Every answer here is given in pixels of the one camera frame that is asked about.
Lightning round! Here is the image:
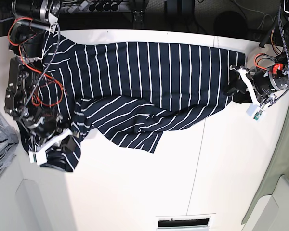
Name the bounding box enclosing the white power strip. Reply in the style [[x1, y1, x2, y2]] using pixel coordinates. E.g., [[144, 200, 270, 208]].
[[60, 0, 91, 14]]

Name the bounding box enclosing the green-grey side panel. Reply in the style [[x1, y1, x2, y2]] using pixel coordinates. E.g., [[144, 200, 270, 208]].
[[242, 106, 289, 226]]

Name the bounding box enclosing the white slotted vent tray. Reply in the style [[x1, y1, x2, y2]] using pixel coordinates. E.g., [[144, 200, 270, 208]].
[[156, 214, 215, 231]]

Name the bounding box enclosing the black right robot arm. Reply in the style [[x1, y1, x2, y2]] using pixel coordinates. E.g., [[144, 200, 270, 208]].
[[4, 0, 79, 171]]

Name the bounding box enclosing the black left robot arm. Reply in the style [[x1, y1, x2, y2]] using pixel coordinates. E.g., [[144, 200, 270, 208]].
[[224, 0, 289, 106]]

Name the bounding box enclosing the white left side panel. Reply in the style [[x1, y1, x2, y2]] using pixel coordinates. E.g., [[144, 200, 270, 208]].
[[0, 157, 53, 231]]

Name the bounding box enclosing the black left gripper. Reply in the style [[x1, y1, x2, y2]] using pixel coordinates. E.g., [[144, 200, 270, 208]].
[[223, 68, 288, 104]]

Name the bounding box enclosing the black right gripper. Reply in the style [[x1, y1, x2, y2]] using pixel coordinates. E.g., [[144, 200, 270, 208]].
[[28, 112, 76, 171]]

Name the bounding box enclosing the black round stool base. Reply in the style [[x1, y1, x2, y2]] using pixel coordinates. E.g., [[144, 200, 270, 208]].
[[213, 11, 248, 39]]

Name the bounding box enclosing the grey cloth pile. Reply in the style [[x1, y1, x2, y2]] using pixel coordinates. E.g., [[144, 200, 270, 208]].
[[0, 112, 19, 172]]

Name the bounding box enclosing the navy white-striped t-shirt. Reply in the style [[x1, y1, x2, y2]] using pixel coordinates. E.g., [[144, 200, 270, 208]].
[[19, 31, 247, 173]]

